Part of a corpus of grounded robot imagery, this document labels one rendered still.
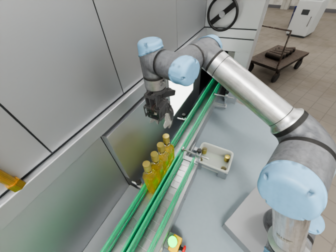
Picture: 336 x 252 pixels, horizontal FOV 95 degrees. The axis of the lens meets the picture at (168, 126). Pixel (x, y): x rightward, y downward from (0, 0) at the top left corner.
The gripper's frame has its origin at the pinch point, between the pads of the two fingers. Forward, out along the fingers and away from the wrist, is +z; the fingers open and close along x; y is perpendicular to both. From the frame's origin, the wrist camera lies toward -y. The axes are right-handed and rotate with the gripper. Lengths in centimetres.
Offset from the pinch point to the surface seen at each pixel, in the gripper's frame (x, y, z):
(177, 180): 9.0, 6.6, 37.3
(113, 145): -11.8, 20.5, -0.6
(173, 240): 20, 33, 40
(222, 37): -1, -94, -8
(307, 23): 115, -578, 89
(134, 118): -11.9, 5.8, -3.0
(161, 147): 1.6, 6.8, 9.2
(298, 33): 104, -582, 115
